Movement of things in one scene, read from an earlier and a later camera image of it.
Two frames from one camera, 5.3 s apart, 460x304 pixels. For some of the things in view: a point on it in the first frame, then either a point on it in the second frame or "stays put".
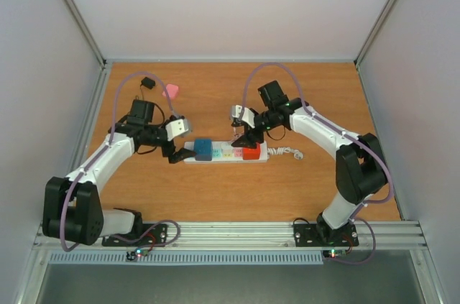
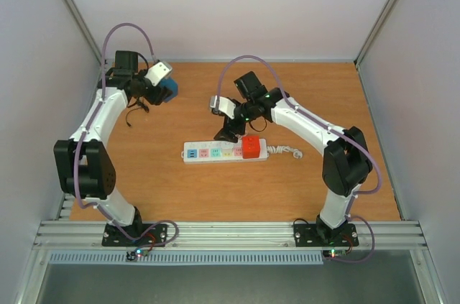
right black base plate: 320,235 stays put
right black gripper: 251,139 → 231,127
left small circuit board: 132,255 stays put
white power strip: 226,152 stays put
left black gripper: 177,156 → 159,95
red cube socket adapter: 251,154 stays put
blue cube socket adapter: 203,149 → 172,85
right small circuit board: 333,253 stays put
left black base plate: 153,234 stays put
